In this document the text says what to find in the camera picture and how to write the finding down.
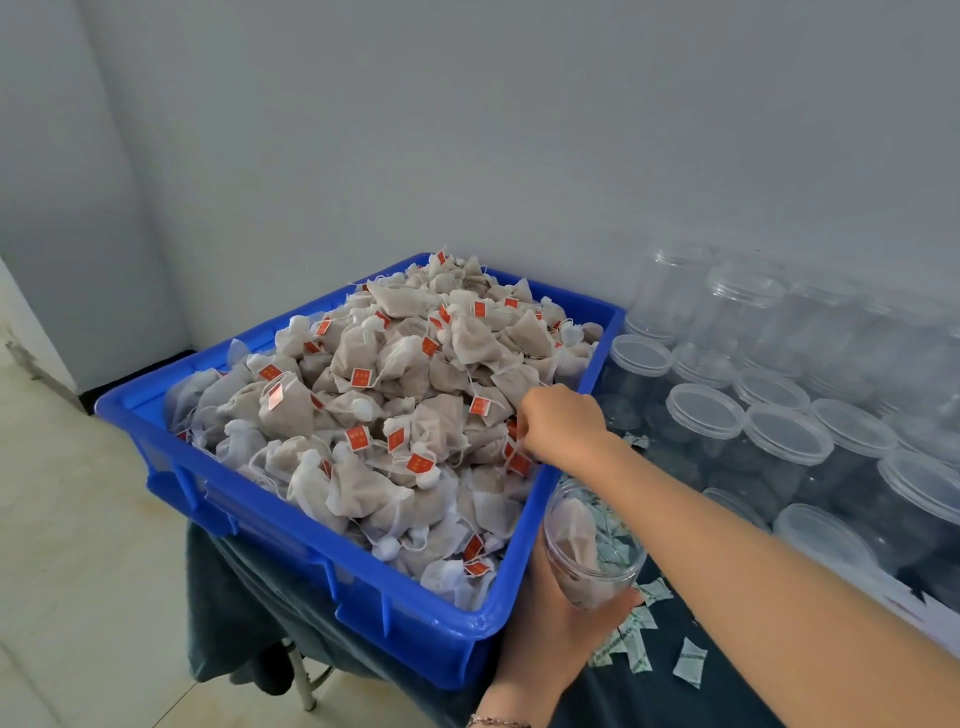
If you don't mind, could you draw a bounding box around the stack of clear lids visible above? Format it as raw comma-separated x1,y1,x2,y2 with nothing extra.
772,502,887,584

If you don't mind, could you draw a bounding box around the clear jar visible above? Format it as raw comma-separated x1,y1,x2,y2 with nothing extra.
540,477,650,609

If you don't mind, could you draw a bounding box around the pile of tea bags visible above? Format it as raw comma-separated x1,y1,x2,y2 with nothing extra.
165,250,605,609

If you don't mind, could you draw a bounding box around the blue plastic tray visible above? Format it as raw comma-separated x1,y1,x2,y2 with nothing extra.
94,252,627,692

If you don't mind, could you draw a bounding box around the person's right forearm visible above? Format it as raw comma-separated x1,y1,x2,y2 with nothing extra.
582,439,960,728

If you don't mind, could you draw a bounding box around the group of lidded jars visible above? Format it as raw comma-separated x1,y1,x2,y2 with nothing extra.
595,244,960,579

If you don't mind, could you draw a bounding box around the metal table leg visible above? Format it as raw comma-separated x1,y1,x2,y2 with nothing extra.
282,642,326,711

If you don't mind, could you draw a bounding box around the pile of white label papers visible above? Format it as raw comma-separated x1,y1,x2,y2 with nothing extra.
882,573,960,657

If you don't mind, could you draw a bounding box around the person's left hand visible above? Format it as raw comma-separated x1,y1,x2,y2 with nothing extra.
477,532,647,722

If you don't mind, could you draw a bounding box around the pile of green desiccant packets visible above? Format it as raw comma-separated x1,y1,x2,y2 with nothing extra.
582,432,714,689

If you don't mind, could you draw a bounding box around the white mesh tea bag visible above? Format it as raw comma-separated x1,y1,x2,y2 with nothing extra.
547,498,605,579

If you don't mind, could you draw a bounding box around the person's right hand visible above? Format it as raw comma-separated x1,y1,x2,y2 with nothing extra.
514,384,614,476

